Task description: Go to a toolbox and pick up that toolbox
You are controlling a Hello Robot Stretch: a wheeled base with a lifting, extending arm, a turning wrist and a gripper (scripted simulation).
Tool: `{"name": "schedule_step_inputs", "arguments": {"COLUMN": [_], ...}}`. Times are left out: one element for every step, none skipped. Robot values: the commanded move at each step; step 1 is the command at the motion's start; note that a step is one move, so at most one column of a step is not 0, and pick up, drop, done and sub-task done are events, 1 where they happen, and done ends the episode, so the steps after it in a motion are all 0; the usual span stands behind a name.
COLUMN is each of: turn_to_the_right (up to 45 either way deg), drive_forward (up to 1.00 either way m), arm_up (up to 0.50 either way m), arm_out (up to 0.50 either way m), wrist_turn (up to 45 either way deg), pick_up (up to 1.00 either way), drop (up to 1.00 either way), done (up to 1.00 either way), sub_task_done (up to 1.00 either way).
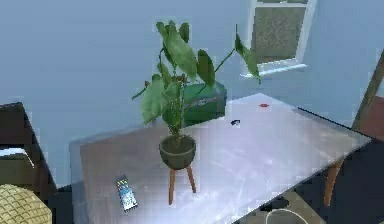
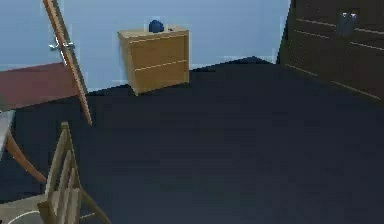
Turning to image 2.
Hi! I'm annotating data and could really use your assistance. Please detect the light wooden drawer chest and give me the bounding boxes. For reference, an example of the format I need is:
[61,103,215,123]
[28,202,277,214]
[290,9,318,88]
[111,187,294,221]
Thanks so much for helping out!
[117,25,191,97]

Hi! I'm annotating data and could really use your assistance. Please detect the dark blue round object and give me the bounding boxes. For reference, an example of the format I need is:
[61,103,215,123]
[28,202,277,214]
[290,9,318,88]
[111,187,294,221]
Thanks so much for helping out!
[148,19,165,34]

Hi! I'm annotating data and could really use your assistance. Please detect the brown wooden room door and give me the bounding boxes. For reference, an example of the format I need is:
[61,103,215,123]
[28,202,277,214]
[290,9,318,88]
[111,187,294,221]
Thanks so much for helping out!
[42,0,93,127]

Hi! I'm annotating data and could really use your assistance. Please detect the light wooden slatted chair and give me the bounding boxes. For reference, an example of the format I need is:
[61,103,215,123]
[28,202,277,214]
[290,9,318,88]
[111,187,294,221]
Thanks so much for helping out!
[0,121,112,224]

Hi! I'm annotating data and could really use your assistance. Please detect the dark brown room door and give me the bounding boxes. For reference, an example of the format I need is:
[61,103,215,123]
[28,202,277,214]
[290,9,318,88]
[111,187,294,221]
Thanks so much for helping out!
[277,0,384,102]

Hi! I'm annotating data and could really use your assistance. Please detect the grey round wooden-legged table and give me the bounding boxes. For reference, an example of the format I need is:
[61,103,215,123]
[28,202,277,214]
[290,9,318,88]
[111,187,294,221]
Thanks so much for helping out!
[0,109,48,184]

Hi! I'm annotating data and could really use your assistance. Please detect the silver door handle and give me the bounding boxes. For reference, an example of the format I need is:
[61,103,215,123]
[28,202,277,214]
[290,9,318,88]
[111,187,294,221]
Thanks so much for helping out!
[48,36,76,52]

